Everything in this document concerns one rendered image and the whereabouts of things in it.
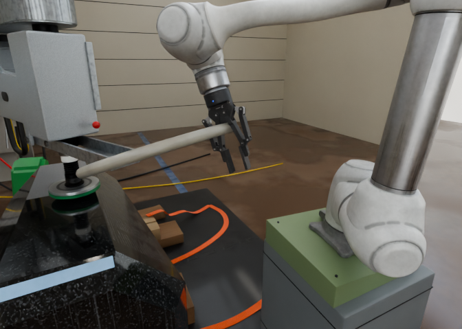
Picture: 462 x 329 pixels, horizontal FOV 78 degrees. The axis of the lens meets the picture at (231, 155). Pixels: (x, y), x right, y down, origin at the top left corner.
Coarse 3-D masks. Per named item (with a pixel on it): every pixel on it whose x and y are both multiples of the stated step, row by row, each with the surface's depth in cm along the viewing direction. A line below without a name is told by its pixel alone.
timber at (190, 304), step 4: (188, 292) 169; (188, 296) 166; (188, 300) 163; (188, 304) 160; (192, 304) 160; (188, 308) 158; (192, 308) 159; (188, 312) 159; (192, 312) 160; (188, 316) 160; (192, 316) 161; (188, 320) 161; (192, 320) 162; (188, 324) 161
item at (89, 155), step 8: (32, 136) 136; (80, 136) 130; (40, 144) 133; (48, 144) 127; (56, 144) 122; (64, 144) 117; (80, 144) 132; (88, 144) 128; (96, 144) 123; (104, 144) 119; (112, 144) 115; (64, 152) 119; (72, 152) 114; (80, 152) 110; (88, 152) 106; (96, 152) 104; (104, 152) 119; (112, 152) 117; (120, 152) 113; (88, 160) 108; (96, 160) 104
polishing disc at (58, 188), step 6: (60, 180) 140; (84, 180) 140; (90, 180) 140; (96, 180) 140; (54, 186) 133; (60, 186) 133; (78, 186) 133; (84, 186) 133; (90, 186) 133; (96, 186) 136; (54, 192) 127; (60, 192) 127; (66, 192) 127; (72, 192) 127; (78, 192) 128; (84, 192) 130
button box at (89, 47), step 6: (90, 42) 119; (90, 48) 119; (90, 54) 120; (90, 60) 120; (90, 66) 121; (90, 72) 121; (90, 78) 122; (96, 78) 124; (96, 84) 124; (96, 90) 125; (96, 96) 125; (96, 102) 126; (96, 108) 126
